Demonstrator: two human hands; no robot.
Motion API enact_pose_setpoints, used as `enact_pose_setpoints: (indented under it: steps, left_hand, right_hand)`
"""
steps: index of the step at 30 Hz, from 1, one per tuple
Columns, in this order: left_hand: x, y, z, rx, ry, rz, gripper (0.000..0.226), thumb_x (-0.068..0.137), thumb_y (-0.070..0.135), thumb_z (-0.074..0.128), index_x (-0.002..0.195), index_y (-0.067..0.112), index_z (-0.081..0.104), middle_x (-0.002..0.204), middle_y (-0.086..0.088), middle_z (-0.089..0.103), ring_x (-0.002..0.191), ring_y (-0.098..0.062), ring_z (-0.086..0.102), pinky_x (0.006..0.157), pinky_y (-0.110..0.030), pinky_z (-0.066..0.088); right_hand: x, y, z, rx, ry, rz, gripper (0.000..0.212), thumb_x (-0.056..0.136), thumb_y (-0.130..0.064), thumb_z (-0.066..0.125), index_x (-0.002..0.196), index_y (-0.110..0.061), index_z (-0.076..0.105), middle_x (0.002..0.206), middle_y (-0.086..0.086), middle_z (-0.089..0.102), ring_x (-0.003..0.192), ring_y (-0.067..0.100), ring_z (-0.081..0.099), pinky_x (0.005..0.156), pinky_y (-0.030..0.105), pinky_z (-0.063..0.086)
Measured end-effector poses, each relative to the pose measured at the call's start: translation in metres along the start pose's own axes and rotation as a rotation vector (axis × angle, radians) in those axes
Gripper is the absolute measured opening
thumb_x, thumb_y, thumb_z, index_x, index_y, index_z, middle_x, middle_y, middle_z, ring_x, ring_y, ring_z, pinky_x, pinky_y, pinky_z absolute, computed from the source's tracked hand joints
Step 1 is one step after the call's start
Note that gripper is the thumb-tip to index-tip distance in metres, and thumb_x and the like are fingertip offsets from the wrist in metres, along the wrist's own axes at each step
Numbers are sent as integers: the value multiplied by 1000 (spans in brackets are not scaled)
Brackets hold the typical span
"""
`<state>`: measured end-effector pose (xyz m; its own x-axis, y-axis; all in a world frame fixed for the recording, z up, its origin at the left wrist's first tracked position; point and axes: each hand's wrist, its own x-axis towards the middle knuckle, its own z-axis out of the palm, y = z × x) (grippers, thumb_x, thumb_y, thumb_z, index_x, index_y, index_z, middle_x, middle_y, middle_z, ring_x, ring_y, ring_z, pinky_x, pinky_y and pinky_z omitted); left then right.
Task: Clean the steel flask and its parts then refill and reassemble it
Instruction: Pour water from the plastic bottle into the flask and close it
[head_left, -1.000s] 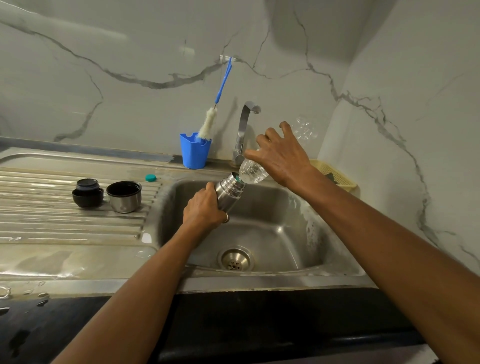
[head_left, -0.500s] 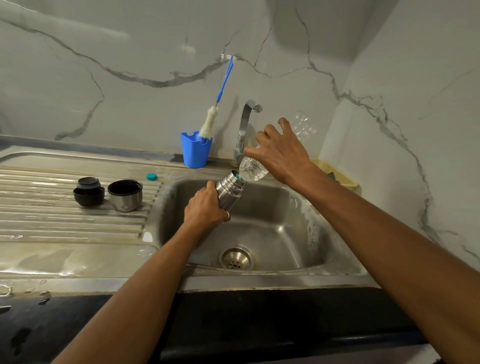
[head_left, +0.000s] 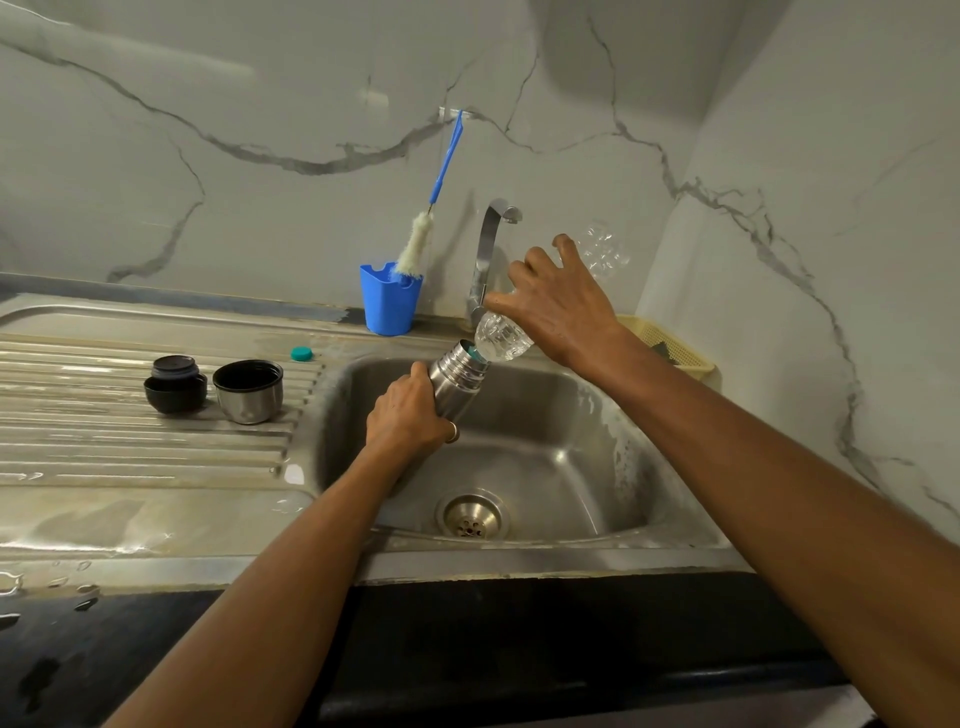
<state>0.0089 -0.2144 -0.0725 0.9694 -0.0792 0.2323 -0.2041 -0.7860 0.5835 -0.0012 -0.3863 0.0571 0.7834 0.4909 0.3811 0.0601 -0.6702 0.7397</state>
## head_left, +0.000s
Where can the person's left hand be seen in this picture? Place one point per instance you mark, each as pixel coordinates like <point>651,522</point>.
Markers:
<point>405,420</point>

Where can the person's right hand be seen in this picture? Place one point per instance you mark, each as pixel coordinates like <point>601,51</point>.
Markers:
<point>559,307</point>

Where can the person's right middle finger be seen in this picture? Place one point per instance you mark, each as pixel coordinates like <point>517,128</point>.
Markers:
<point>538,259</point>

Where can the person's right thumb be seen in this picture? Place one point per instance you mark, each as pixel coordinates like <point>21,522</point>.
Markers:
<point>506,301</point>

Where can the person's left thumb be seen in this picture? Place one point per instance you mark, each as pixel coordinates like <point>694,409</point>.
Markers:
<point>420,373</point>

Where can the clear plastic water bottle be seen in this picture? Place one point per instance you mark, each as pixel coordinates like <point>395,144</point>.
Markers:
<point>525,307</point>

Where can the steel thermos flask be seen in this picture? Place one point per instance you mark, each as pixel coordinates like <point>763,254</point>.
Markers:
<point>455,379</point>

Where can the person's right forearm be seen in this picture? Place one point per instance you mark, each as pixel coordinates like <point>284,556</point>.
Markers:
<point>780,495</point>

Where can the person's left forearm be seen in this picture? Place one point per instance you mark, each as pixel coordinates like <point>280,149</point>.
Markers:
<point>262,592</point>

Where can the chrome faucet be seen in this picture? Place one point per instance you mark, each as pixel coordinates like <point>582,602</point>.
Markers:
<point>487,262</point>

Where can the blue plastic cup holder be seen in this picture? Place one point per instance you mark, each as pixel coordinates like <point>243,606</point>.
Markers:
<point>390,300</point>

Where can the teal bottle cap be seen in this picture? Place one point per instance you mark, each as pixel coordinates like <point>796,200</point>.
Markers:
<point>301,354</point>

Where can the steel sink with drainboard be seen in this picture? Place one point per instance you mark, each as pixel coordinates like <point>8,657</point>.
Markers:
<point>315,450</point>

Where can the sink drain strainer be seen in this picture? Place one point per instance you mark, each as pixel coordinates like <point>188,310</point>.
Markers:
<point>471,516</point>

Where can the yellow plastic basket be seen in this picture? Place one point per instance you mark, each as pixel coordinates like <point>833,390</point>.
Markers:
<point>679,349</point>

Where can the steel thermos cup lid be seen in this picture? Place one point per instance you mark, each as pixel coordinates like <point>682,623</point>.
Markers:
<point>248,390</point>

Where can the black thermos stopper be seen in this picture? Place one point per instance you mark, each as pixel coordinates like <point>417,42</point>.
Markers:
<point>175,384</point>

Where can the white wall hook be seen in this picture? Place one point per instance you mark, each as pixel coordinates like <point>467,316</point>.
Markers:
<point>460,114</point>

